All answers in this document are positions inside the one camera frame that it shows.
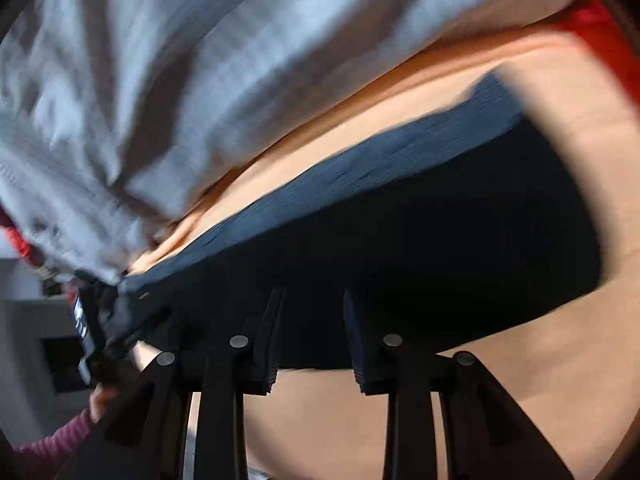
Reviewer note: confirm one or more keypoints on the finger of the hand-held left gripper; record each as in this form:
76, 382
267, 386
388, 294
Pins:
119, 320

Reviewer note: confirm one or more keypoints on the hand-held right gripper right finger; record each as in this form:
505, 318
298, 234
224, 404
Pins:
361, 355

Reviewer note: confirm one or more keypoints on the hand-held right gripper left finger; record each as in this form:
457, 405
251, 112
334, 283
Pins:
264, 350

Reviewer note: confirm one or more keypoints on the black pants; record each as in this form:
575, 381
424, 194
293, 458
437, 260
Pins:
400, 240

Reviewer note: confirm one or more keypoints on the person's left forearm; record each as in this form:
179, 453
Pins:
50, 442

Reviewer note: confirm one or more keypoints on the person's left hand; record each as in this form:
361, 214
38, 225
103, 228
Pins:
102, 400

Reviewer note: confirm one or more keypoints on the red cloth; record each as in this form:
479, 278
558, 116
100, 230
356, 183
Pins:
17, 237

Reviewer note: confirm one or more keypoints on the orange bed sheet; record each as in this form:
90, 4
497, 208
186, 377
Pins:
560, 385

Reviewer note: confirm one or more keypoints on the grey striped quilt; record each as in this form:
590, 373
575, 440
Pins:
200, 70

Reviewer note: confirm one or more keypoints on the red embroidered pillow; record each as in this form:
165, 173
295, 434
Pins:
607, 45

